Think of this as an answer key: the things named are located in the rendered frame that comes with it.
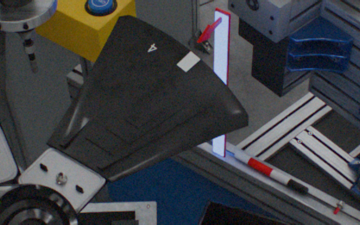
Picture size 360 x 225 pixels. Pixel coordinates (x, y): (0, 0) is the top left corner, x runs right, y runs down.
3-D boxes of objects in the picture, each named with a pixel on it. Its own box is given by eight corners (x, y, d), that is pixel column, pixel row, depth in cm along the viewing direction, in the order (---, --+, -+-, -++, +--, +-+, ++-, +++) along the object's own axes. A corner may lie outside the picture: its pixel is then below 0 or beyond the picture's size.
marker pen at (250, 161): (234, 153, 129) (304, 192, 123) (238, 148, 130) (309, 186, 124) (233, 159, 130) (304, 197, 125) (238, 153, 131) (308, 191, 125)
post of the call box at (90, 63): (83, 83, 143) (74, 36, 134) (93, 74, 145) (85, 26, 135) (95, 89, 142) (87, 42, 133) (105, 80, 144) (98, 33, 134)
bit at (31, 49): (27, 72, 74) (17, 34, 71) (34, 65, 75) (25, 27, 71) (36, 76, 74) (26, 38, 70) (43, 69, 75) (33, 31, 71)
